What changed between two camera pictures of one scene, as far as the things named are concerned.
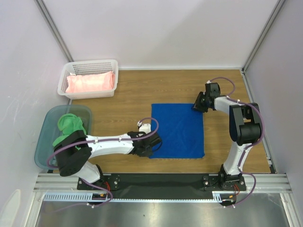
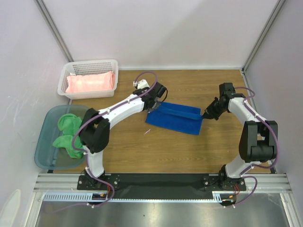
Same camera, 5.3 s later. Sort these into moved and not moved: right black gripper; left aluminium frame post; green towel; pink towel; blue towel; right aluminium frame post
Moved: right black gripper; blue towel
Not moved: green towel; left aluminium frame post; right aluminium frame post; pink towel
